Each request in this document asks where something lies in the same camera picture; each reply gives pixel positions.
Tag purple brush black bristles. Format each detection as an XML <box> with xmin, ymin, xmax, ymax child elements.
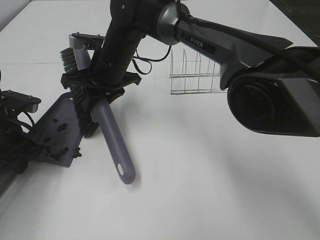
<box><xmin>60</xmin><ymin>47</ymin><xmax>136</xmax><ymax>185</ymax></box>

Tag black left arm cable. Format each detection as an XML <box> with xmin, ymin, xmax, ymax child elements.
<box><xmin>4</xmin><ymin>106</ymin><xmax>38</xmax><ymax>141</ymax></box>

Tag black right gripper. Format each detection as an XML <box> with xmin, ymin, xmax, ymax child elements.
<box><xmin>61</xmin><ymin>69</ymin><xmax>142</xmax><ymax>103</ymax></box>

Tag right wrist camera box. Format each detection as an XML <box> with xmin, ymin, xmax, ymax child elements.
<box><xmin>69</xmin><ymin>32</ymin><xmax>105</xmax><ymax>51</ymax></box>

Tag purple plastic dustpan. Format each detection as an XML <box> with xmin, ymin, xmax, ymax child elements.
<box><xmin>31</xmin><ymin>92</ymin><xmax>83</xmax><ymax>168</ymax></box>

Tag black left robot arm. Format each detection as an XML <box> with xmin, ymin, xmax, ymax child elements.
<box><xmin>0</xmin><ymin>89</ymin><xmax>44</xmax><ymax>195</ymax></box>

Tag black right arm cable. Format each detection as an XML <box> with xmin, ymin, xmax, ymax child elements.
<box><xmin>131</xmin><ymin>32</ymin><xmax>176</xmax><ymax>75</ymax></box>

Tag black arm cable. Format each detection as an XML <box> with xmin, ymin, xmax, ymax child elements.
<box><xmin>131</xmin><ymin>32</ymin><xmax>176</xmax><ymax>75</ymax></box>
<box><xmin>4</xmin><ymin>106</ymin><xmax>38</xmax><ymax>141</ymax></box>

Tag pile of coffee beans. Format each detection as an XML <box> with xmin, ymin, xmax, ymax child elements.
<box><xmin>41</xmin><ymin>117</ymin><xmax>81</xmax><ymax>160</ymax></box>

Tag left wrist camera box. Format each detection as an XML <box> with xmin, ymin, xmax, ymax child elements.
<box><xmin>1</xmin><ymin>90</ymin><xmax>42</xmax><ymax>113</ymax></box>

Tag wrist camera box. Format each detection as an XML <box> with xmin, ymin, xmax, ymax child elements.
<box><xmin>69</xmin><ymin>32</ymin><xmax>105</xmax><ymax>51</ymax></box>
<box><xmin>1</xmin><ymin>90</ymin><xmax>42</xmax><ymax>113</ymax></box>

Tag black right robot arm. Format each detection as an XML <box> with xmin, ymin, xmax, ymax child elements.
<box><xmin>61</xmin><ymin>0</ymin><xmax>320</xmax><ymax>137</ymax></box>

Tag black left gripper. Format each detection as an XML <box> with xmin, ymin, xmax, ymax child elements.
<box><xmin>0</xmin><ymin>131</ymin><xmax>45</xmax><ymax>174</ymax></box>

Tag metal wire rack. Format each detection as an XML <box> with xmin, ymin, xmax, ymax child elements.
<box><xmin>169</xmin><ymin>49</ymin><xmax>228</xmax><ymax>95</ymax></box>

